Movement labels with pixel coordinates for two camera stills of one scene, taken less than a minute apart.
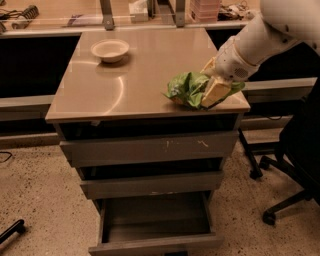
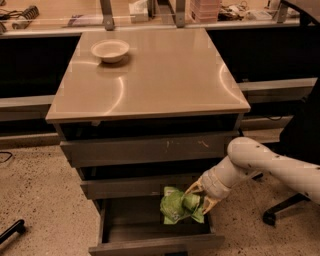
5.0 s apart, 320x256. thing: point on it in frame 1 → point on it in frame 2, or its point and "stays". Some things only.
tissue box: [138, 11] stays
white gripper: [231, 63] → [211, 185]
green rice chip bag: [189, 89] → [175, 205]
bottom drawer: [174, 224] stays
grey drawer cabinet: [152, 163] stays
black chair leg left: [18, 226] stays
